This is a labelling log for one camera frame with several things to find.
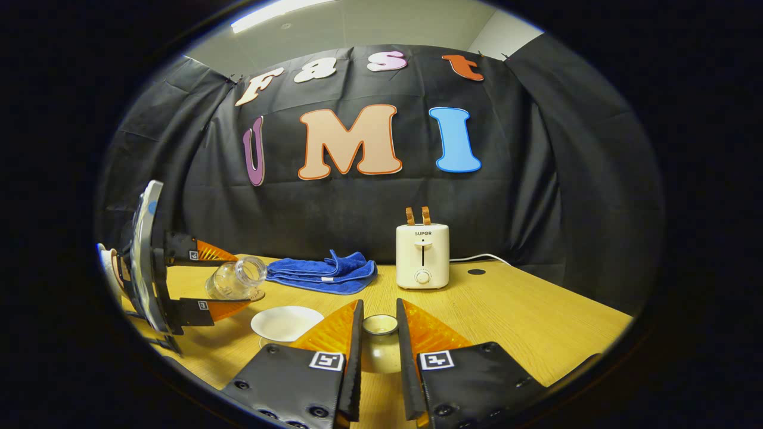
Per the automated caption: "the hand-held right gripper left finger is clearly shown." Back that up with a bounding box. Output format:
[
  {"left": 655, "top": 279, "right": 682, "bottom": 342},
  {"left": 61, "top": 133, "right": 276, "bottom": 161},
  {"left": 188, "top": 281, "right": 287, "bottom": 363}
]
[{"left": 221, "top": 299, "right": 365, "bottom": 429}]

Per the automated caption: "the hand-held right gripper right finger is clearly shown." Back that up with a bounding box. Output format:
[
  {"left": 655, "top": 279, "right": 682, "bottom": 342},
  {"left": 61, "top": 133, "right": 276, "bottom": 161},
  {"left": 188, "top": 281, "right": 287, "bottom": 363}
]
[{"left": 396, "top": 298, "right": 547, "bottom": 429}]

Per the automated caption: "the clear plastic water bottle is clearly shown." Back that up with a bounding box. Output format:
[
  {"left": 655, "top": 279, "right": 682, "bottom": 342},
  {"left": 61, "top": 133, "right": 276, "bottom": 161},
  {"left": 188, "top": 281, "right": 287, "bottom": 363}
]
[{"left": 205, "top": 256, "right": 268, "bottom": 301}]

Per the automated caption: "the cream ceramic teacup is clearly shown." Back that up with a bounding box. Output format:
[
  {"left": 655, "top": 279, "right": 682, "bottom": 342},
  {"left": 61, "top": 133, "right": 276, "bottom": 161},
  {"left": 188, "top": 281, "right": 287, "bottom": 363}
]
[{"left": 250, "top": 306, "right": 325, "bottom": 344}]

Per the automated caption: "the cream ceramic teacup lid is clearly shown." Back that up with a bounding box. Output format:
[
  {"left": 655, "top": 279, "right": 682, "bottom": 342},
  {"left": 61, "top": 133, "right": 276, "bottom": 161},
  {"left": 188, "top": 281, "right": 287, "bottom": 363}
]
[{"left": 362, "top": 314, "right": 401, "bottom": 375}]

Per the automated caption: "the blue folded towel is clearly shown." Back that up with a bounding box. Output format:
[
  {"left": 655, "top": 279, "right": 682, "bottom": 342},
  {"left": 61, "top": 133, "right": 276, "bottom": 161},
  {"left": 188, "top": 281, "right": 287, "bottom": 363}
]
[{"left": 265, "top": 250, "right": 379, "bottom": 296}]

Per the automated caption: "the cream toaster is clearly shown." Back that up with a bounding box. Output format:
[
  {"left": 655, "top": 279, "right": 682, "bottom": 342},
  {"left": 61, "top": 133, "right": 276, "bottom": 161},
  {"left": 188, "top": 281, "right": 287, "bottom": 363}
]
[{"left": 396, "top": 223, "right": 450, "bottom": 291}]

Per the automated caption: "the black backdrop cloth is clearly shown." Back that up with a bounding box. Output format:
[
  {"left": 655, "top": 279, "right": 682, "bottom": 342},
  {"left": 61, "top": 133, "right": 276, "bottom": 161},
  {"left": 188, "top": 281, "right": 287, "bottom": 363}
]
[{"left": 95, "top": 33, "right": 665, "bottom": 316}]

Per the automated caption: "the white toaster power cable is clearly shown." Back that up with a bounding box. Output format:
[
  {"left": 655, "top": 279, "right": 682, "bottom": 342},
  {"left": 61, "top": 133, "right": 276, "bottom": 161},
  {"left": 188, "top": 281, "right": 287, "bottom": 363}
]
[{"left": 449, "top": 253, "right": 513, "bottom": 266}]

